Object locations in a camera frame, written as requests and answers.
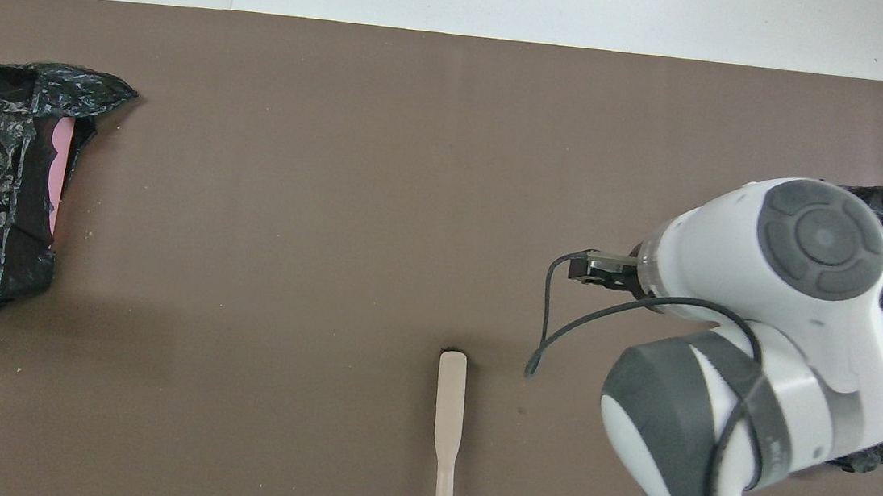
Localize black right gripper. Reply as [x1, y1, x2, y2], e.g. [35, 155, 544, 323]
[567, 248, 646, 296]

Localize brown table mat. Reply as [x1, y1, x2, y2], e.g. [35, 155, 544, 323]
[0, 0, 883, 496]

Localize pink plastic bin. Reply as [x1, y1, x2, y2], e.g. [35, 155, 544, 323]
[42, 118, 76, 235]

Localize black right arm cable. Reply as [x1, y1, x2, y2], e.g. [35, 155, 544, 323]
[512, 247, 781, 496]

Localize beige hand brush black bristles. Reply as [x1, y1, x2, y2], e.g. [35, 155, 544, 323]
[426, 347, 472, 496]

